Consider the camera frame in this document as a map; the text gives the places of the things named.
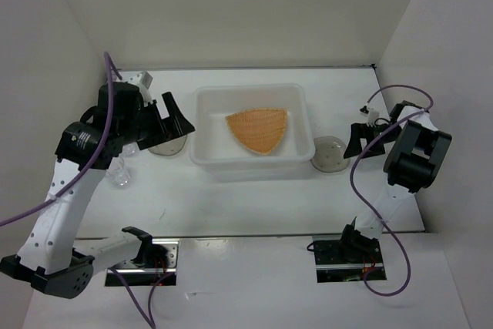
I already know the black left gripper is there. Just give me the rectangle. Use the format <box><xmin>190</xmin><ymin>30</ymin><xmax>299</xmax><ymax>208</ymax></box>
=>
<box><xmin>119</xmin><ymin>91</ymin><xmax>195</xmax><ymax>149</ymax></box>

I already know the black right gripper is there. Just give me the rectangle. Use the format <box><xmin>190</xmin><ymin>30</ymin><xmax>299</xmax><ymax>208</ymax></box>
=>
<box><xmin>344</xmin><ymin>123</ymin><xmax>403</xmax><ymax>159</ymax></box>

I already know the smoky glass plate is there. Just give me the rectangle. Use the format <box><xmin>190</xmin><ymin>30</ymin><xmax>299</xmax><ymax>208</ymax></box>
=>
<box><xmin>148</xmin><ymin>136</ymin><xmax>188</xmax><ymax>157</ymax></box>
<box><xmin>310</xmin><ymin>136</ymin><xmax>350</xmax><ymax>173</ymax></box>

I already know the woven bamboo fan tray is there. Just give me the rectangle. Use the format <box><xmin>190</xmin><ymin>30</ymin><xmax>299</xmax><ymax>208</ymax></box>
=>
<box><xmin>225</xmin><ymin>108</ymin><xmax>288</xmax><ymax>156</ymax></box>

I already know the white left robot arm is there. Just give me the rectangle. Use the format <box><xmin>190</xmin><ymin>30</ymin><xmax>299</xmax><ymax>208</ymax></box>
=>
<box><xmin>1</xmin><ymin>82</ymin><xmax>195</xmax><ymax>299</ymax></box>

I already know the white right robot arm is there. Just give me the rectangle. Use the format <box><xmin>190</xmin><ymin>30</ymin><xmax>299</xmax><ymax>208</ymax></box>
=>
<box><xmin>179</xmin><ymin>86</ymin><xmax>451</xmax><ymax>262</ymax></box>

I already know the translucent plastic bin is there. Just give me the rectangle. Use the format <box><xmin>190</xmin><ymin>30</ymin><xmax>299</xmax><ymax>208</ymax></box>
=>
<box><xmin>189</xmin><ymin>84</ymin><xmax>315</xmax><ymax>172</ymax></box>

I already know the clear plastic cup far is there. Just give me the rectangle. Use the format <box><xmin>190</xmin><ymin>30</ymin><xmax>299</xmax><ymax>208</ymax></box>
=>
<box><xmin>118</xmin><ymin>143</ymin><xmax>139</xmax><ymax>158</ymax></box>

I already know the clear plastic cup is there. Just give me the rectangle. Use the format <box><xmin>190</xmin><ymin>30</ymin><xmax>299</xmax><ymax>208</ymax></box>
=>
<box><xmin>118</xmin><ymin>143</ymin><xmax>139</xmax><ymax>158</ymax></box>
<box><xmin>105</xmin><ymin>157</ymin><xmax>131</xmax><ymax>187</ymax></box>

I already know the clear plastic cup near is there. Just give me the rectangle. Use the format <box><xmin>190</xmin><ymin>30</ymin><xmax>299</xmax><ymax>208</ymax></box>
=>
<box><xmin>105</xmin><ymin>157</ymin><xmax>131</xmax><ymax>187</ymax></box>

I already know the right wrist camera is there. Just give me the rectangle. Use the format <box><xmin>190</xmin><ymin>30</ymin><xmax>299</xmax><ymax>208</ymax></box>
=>
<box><xmin>360</xmin><ymin>104</ymin><xmax>380</xmax><ymax>126</ymax></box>

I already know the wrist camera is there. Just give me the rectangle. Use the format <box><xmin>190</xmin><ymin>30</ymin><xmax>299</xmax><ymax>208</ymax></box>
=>
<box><xmin>360</xmin><ymin>104</ymin><xmax>380</xmax><ymax>126</ymax></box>
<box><xmin>128</xmin><ymin>71</ymin><xmax>153</xmax><ymax>102</ymax></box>

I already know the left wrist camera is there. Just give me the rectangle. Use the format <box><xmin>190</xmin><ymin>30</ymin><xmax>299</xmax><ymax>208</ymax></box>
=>
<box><xmin>128</xmin><ymin>71</ymin><xmax>153</xmax><ymax>102</ymax></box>

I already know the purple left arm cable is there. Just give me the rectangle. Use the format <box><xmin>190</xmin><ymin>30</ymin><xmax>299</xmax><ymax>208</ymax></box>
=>
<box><xmin>0</xmin><ymin>51</ymin><xmax>122</xmax><ymax>228</ymax></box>

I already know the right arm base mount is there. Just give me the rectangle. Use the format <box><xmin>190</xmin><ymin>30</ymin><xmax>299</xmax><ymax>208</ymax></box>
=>
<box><xmin>306</xmin><ymin>237</ymin><xmax>387</xmax><ymax>284</ymax></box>

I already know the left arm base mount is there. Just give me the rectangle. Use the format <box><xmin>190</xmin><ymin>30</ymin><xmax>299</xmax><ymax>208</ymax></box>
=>
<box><xmin>112</xmin><ymin>238</ymin><xmax>179</xmax><ymax>287</ymax></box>

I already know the aluminium table edge rail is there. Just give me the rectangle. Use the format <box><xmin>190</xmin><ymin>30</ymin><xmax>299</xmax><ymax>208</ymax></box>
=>
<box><xmin>63</xmin><ymin>69</ymin><xmax>120</xmax><ymax>237</ymax></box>

